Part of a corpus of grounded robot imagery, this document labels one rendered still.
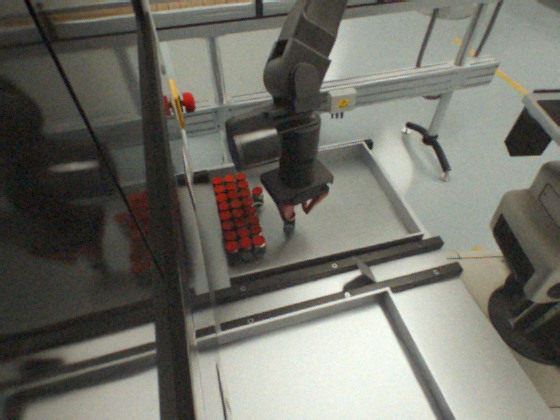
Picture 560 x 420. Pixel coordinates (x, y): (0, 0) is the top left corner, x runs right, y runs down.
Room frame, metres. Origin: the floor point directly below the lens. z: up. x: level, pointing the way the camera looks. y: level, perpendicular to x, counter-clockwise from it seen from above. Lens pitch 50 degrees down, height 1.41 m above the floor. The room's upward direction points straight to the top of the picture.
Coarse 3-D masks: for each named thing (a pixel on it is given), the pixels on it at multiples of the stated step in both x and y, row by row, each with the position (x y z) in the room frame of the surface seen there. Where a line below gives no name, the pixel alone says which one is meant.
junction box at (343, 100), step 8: (352, 88) 1.47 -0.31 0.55; (328, 96) 1.44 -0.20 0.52; (336, 96) 1.41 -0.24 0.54; (344, 96) 1.42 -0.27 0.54; (352, 96) 1.43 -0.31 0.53; (328, 104) 1.43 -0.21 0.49; (336, 104) 1.41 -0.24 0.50; (344, 104) 1.42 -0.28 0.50; (352, 104) 1.44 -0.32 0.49; (336, 112) 1.41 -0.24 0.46
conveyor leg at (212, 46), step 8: (208, 40) 1.34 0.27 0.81; (216, 40) 1.35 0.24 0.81; (208, 48) 1.34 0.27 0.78; (216, 48) 1.35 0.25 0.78; (208, 56) 1.35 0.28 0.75; (216, 56) 1.34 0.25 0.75; (216, 64) 1.34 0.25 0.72; (216, 72) 1.34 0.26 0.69; (216, 80) 1.34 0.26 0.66; (216, 88) 1.34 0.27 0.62; (224, 88) 1.36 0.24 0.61; (216, 96) 1.34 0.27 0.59; (224, 96) 1.35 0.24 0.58; (224, 136) 1.34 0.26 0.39; (224, 144) 1.34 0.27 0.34; (224, 152) 1.34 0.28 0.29; (224, 160) 1.35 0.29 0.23
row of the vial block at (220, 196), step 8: (216, 184) 0.48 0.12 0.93; (216, 192) 0.46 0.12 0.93; (224, 192) 0.47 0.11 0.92; (216, 200) 0.44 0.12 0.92; (224, 200) 0.44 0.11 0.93; (224, 208) 0.42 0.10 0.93; (224, 216) 0.40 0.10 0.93; (224, 224) 0.39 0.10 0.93; (232, 224) 0.39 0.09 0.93; (224, 232) 0.38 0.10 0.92; (232, 232) 0.37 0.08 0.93; (224, 240) 0.36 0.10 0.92; (232, 240) 0.35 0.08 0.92; (232, 248) 0.34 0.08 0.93; (232, 256) 0.33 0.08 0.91; (240, 256) 0.34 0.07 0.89; (232, 264) 0.33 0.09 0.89
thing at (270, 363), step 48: (384, 288) 0.27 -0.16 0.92; (240, 336) 0.21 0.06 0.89; (288, 336) 0.21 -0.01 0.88; (336, 336) 0.21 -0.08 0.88; (384, 336) 0.21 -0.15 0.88; (240, 384) 0.14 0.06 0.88; (288, 384) 0.14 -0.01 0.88; (336, 384) 0.14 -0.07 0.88; (384, 384) 0.14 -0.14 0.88; (432, 384) 0.14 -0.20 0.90
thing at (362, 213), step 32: (320, 160) 0.60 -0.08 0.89; (352, 160) 0.60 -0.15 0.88; (352, 192) 0.51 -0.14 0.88; (384, 192) 0.50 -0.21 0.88; (320, 224) 0.42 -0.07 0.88; (352, 224) 0.42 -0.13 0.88; (384, 224) 0.42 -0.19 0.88; (416, 224) 0.40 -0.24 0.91; (288, 256) 0.35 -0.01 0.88; (320, 256) 0.33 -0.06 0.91
